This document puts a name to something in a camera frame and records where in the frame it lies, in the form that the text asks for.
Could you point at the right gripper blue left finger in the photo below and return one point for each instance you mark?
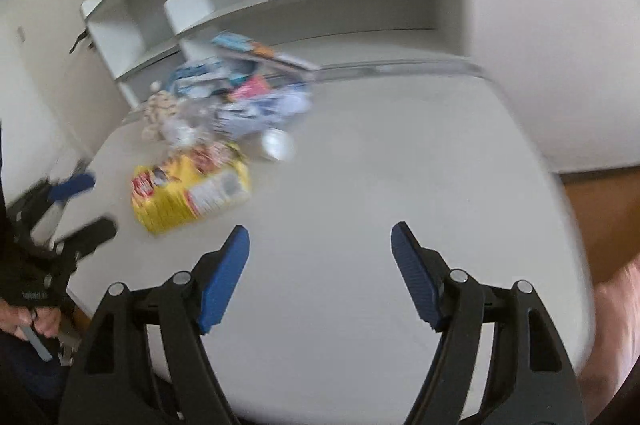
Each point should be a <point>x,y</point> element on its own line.
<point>217,274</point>

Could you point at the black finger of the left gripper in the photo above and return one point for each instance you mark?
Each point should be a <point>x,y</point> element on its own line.
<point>88,238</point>

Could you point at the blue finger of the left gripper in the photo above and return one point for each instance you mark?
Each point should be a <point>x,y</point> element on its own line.
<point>63,191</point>

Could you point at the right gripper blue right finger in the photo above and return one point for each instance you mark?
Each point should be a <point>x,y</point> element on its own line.
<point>422,274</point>

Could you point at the yellow snack bag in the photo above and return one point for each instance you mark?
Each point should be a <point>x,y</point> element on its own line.
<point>189,185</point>

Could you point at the person's left hand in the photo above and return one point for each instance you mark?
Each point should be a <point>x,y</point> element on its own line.
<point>46,321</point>

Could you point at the white door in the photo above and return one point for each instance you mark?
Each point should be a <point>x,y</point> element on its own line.
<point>58,102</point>

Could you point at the grey crumpled sock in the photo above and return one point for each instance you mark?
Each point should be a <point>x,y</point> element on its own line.
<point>179,133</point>

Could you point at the blue white milk carton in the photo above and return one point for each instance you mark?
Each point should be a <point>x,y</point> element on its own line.
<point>199,79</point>

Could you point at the pink bed duvet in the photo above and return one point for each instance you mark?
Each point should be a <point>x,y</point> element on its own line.
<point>615,348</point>

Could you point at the red plastic lid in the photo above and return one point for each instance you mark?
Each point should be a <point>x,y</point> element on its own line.
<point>254,86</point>

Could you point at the flat printed snack box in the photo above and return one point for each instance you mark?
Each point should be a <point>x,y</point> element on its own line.
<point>239,47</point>

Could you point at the beige braided rope toy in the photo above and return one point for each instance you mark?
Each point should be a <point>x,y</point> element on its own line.
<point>160,107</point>

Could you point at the black door handle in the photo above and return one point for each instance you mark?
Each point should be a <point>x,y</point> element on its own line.
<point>83,38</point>

